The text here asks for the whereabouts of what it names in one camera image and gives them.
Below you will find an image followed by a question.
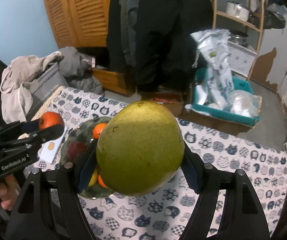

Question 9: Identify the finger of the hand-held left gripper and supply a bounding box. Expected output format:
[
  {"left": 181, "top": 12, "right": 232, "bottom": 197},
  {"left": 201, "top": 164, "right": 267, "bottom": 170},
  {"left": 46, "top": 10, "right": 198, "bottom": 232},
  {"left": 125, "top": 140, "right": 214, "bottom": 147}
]
[
  {"left": 0, "top": 120, "right": 40, "bottom": 137},
  {"left": 0, "top": 125, "right": 64, "bottom": 153}
]

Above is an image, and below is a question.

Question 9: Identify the green glazed plate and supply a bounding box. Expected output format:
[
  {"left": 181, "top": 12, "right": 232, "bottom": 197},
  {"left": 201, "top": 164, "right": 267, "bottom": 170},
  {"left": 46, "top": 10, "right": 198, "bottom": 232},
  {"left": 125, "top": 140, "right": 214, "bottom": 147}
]
[{"left": 59, "top": 116, "right": 115, "bottom": 200}]

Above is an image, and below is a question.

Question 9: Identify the grey sweatshirt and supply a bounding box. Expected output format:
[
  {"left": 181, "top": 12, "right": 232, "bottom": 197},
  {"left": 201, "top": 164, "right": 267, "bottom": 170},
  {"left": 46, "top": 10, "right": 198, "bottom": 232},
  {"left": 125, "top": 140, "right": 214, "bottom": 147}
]
[{"left": 59, "top": 46, "right": 105, "bottom": 95}]

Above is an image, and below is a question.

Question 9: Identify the wooden crate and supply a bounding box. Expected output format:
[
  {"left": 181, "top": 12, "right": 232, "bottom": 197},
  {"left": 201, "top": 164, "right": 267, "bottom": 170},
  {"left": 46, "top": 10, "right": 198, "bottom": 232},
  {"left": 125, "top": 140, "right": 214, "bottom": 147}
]
[{"left": 92, "top": 67, "right": 130, "bottom": 97}]

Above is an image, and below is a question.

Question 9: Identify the grey fabric bag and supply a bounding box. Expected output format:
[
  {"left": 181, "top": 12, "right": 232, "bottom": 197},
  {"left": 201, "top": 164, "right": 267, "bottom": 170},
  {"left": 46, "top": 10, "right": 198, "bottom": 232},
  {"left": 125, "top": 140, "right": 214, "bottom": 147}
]
[{"left": 25, "top": 62, "right": 69, "bottom": 105}]

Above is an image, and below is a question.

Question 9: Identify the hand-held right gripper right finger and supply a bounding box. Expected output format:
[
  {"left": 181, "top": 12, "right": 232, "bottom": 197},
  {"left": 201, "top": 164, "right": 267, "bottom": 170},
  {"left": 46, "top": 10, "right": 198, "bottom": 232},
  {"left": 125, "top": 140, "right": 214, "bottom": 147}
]
[{"left": 180, "top": 146, "right": 270, "bottom": 240}]

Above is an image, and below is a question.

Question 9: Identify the black coat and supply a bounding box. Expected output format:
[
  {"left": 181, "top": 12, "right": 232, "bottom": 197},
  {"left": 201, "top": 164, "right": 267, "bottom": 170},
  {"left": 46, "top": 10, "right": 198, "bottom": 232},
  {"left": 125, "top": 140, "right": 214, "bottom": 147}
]
[{"left": 106, "top": 0, "right": 215, "bottom": 93}]

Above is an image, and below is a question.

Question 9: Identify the white sticker card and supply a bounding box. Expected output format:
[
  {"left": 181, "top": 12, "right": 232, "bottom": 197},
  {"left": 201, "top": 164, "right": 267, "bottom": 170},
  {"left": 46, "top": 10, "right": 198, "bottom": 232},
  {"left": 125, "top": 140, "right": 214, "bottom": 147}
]
[{"left": 39, "top": 127, "right": 68, "bottom": 165}]

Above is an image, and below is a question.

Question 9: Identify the dark grey jacket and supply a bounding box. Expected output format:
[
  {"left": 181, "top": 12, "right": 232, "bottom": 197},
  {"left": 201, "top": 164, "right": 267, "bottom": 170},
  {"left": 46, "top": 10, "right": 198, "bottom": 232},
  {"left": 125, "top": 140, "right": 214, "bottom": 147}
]
[{"left": 120, "top": 0, "right": 136, "bottom": 73}]

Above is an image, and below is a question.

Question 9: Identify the steel pot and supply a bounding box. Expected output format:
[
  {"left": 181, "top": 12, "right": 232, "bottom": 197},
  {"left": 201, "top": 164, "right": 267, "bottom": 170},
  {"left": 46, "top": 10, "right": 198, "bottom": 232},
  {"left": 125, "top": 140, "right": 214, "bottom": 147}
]
[{"left": 230, "top": 31, "right": 249, "bottom": 45}]

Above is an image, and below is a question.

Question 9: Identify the teal cardboard box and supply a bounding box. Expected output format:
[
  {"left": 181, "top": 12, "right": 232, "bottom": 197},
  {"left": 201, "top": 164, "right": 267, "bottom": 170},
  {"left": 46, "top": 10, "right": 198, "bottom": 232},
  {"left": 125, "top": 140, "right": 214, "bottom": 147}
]
[{"left": 185, "top": 67, "right": 262, "bottom": 135}]

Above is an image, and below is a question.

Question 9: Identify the brown cardboard box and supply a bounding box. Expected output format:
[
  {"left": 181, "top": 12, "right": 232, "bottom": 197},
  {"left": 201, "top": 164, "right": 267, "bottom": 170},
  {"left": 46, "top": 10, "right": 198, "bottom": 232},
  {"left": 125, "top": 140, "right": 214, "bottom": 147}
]
[{"left": 140, "top": 90, "right": 184, "bottom": 117}]

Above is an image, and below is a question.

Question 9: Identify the green yellow mango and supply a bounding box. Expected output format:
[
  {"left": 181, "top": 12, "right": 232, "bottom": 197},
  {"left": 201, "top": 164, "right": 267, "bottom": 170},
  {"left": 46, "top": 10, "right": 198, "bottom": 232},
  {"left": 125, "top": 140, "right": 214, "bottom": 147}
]
[{"left": 96, "top": 101, "right": 185, "bottom": 197}]

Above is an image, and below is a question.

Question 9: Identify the medium orange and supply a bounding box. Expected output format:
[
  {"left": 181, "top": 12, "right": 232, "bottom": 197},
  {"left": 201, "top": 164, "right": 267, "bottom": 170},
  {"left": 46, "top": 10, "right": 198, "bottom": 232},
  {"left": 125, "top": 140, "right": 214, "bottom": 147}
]
[{"left": 97, "top": 174, "right": 109, "bottom": 188}]

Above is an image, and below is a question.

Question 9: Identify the beige hoodie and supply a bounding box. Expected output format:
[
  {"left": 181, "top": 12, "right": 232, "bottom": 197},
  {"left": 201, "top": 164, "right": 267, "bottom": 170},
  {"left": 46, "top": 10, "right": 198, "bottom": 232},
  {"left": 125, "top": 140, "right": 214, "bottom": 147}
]
[{"left": 1, "top": 51, "right": 64, "bottom": 123}]

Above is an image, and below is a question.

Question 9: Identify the large orange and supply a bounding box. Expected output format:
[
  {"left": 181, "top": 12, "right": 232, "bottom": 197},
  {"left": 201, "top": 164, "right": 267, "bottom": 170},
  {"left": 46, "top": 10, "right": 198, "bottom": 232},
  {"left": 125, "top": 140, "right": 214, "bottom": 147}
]
[{"left": 92, "top": 122, "right": 108, "bottom": 139}]

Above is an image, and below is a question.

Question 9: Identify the pale blue door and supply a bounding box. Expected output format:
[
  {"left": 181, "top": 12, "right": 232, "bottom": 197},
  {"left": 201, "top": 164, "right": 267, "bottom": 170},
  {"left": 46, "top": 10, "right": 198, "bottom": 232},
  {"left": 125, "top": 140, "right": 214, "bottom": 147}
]
[{"left": 253, "top": 0, "right": 287, "bottom": 98}]

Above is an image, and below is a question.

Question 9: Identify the wooden shelf rack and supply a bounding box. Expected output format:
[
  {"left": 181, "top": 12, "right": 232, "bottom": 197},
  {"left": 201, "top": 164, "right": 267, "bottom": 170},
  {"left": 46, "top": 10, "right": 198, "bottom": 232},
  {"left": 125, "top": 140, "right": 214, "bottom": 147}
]
[{"left": 212, "top": 0, "right": 265, "bottom": 82}]

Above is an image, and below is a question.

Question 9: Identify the clear plastic bag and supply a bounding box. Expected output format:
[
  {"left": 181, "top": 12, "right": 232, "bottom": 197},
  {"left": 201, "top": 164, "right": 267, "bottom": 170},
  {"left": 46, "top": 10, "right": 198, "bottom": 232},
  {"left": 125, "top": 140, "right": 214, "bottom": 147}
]
[{"left": 230, "top": 90, "right": 262, "bottom": 118}]

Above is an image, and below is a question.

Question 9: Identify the wooden louvered door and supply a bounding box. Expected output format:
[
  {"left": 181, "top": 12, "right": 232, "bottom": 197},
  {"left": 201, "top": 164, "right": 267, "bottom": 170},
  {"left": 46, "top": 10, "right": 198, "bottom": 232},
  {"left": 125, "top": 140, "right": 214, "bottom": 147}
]
[{"left": 41, "top": 0, "right": 114, "bottom": 48}]

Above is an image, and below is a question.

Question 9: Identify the person's left hand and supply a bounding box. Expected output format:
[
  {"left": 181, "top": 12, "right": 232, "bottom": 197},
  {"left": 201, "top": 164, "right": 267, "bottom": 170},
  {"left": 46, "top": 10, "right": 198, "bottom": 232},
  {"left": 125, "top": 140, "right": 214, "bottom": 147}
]
[{"left": 0, "top": 176, "right": 18, "bottom": 214}]

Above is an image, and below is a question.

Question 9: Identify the white printed rice bag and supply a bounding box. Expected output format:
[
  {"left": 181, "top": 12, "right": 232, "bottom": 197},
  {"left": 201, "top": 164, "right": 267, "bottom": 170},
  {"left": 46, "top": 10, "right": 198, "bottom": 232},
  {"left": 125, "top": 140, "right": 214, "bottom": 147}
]
[{"left": 190, "top": 29, "right": 235, "bottom": 110}]

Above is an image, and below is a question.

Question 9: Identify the white patterned box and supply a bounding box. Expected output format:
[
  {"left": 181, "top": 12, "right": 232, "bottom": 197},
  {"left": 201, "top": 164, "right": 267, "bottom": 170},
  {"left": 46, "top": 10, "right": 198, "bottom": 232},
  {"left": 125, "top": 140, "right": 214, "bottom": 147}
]
[{"left": 227, "top": 41, "right": 257, "bottom": 78}]

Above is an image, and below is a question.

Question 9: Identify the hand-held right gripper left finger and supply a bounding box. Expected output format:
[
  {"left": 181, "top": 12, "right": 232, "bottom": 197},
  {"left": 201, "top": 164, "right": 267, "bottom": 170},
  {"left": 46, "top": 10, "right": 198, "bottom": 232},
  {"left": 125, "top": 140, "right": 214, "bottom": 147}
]
[{"left": 6, "top": 139, "right": 99, "bottom": 240}]

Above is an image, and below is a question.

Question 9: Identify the red apple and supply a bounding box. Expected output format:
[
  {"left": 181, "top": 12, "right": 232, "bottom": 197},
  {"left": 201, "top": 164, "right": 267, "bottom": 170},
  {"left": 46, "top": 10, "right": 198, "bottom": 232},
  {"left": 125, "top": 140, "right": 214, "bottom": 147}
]
[
  {"left": 39, "top": 112, "right": 65, "bottom": 130},
  {"left": 67, "top": 141, "right": 88, "bottom": 163}
]

